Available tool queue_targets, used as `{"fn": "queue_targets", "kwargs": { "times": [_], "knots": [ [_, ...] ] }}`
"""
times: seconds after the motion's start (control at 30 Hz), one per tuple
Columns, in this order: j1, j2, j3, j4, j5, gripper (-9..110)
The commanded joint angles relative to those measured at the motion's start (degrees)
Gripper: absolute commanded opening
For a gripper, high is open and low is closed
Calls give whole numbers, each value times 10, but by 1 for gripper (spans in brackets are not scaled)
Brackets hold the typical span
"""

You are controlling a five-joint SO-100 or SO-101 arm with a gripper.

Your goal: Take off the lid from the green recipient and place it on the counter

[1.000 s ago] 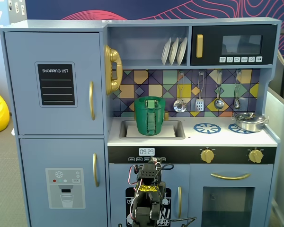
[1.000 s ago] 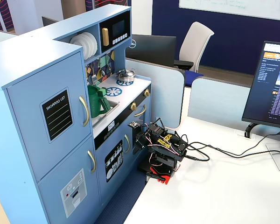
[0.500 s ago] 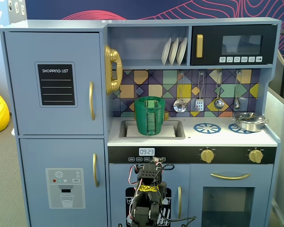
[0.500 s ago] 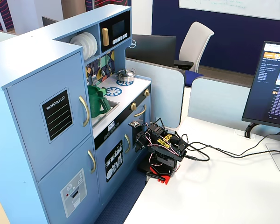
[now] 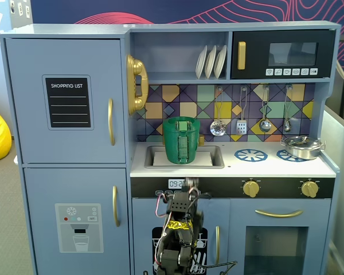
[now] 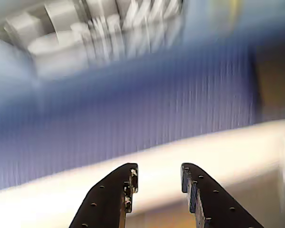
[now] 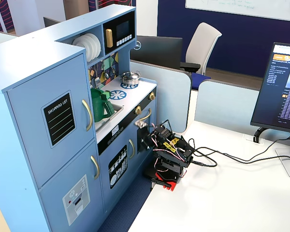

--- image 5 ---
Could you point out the gold toy telephone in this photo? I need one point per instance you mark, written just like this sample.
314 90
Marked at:
134 68

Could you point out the white toy plate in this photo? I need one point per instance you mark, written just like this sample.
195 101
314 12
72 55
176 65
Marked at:
200 64
220 61
210 63

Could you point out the metal toy pot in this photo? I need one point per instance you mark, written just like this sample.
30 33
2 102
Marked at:
304 153

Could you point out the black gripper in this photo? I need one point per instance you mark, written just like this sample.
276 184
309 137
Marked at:
192 191

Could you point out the gold tap knob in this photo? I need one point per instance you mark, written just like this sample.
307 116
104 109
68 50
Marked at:
201 139

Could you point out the digital clock display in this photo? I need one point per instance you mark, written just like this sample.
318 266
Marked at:
175 183

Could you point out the metal pot lid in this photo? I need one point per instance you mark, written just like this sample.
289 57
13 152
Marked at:
301 141

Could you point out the black shopping list chalkboard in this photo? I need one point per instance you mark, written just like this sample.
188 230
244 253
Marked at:
68 103

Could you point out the light grey office partition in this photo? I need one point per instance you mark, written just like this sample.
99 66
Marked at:
341 172

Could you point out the blue freezer door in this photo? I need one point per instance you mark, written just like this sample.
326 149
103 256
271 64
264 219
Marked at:
40 200

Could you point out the grey ice dispenser sticker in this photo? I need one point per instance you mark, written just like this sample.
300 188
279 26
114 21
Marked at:
63 243

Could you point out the black control panel strip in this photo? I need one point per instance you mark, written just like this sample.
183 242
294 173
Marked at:
275 187

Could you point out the grey pin board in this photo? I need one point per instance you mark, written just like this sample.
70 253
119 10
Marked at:
23 20

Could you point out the metal skimmer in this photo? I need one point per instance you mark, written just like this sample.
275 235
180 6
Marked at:
218 128

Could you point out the blue dishwasher door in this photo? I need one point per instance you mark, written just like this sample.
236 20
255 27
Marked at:
140 215

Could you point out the blue fridge door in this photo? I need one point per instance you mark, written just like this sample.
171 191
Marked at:
23 114

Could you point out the gold stove knob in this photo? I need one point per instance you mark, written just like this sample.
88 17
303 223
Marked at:
250 189
309 189

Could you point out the metal spoon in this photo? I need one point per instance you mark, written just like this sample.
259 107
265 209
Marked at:
287 126

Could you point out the black dishwasher sticker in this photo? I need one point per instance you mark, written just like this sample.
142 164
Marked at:
202 246

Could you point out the black microwave door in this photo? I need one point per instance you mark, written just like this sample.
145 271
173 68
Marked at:
275 35

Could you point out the metal slotted spatula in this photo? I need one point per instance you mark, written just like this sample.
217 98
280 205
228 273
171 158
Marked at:
241 127

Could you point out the blue toy kitchen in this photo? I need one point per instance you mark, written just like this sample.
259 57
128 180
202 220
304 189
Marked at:
74 30

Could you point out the metal ladle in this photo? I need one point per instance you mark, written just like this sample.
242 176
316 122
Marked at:
265 125

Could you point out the green 3D-printed container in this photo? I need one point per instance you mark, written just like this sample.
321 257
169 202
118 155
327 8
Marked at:
170 143

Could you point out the blue oven door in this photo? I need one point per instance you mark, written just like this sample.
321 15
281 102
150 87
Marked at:
238 212

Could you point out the grey toy sink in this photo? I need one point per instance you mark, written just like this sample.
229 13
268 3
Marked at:
218 156

